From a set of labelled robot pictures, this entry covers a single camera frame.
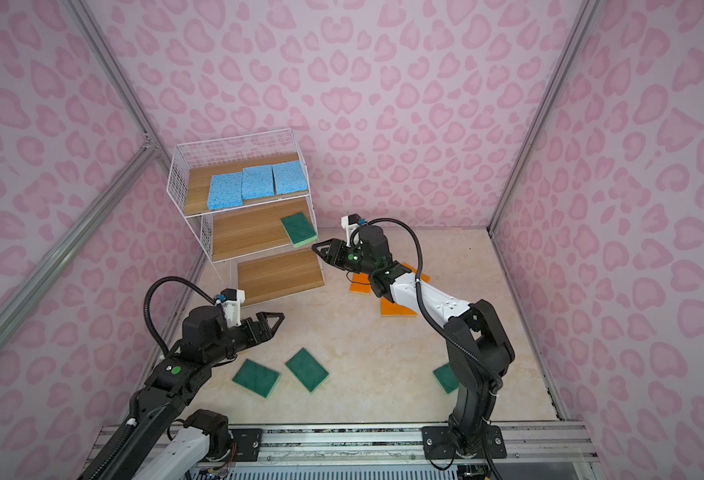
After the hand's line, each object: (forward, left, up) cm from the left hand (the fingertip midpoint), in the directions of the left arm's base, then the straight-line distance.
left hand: (274, 316), depth 75 cm
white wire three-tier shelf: (+23, +9, +5) cm, 25 cm away
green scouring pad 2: (-10, +7, -17) cm, 21 cm away
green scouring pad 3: (-8, -6, -17) cm, 20 cm away
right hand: (+15, -11, +8) cm, 20 cm away
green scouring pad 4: (-10, -45, -19) cm, 50 cm away
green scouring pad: (+23, -4, +7) cm, 25 cm away
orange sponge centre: (+12, -30, -19) cm, 38 cm away
